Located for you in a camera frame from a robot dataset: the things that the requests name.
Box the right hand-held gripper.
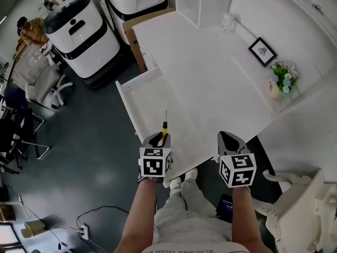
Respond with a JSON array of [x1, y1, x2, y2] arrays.
[[215, 131, 257, 192]]

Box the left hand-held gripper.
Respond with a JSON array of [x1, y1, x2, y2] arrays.
[[138, 132, 174, 184]]

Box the yellow black screwdriver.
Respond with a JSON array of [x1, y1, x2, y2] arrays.
[[161, 109, 170, 144]]

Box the person's right forearm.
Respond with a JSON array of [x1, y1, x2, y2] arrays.
[[231, 186, 264, 253]]

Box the person's left forearm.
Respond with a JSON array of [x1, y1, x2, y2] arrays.
[[114, 179, 158, 253]]

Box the person's left white shoe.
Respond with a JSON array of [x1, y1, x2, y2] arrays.
[[168, 177, 182, 191]]

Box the person's white shoe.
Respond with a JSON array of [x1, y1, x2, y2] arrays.
[[184, 167, 199, 180], [168, 177, 182, 191]]

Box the person's right white shoe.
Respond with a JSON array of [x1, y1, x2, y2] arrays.
[[184, 167, 199, 180]]

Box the black device with screen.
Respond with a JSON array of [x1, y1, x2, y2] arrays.
[[215, 193, 234, 223]]

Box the person's light trousers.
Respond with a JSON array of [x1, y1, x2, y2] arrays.
[[154, 178, 234, 247]]

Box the white desk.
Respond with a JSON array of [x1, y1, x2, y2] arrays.
[[131, 8, 324, 159]]

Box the flowers in white vase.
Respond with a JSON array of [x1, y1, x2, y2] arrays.
[[268, 61, 300, 101]]

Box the white ornate furniture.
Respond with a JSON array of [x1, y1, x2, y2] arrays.
[[252, 167, 337, 253]]

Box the brown cardboard box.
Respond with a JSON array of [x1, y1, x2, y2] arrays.
[[122, 8, 176, 73]]

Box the person's white shirt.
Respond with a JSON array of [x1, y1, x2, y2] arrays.
[[141, 240, 274, 253]]

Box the white power strip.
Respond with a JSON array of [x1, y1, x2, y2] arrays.
[[78, 222, 89, 240]]

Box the white black delivery robot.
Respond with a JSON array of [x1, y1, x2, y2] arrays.
[[43, 0, 121, 89], [98, 0, 169, 21]]

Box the white figurine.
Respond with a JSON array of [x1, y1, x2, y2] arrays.
[[221, 12, 235, 34]]

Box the white office chair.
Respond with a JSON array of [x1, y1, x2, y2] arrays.
[[12, 46, 74, 110]]

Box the white shelf unit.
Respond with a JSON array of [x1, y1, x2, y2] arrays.
[[174, 0, 337, 89]]

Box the black office chair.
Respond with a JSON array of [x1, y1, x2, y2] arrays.
[[0, 106, 35, 175]]

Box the beige cardboard box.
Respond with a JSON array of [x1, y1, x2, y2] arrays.
[[21, 220, 45, 238]]

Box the wooden table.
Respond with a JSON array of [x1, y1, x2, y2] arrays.
[[13, 42, 27, 60]]

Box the black cable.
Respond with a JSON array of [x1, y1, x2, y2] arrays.
[[76, 206, 130, 230]]

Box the black picture frame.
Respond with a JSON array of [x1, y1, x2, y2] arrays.
[[247, 37, 278, 67]]

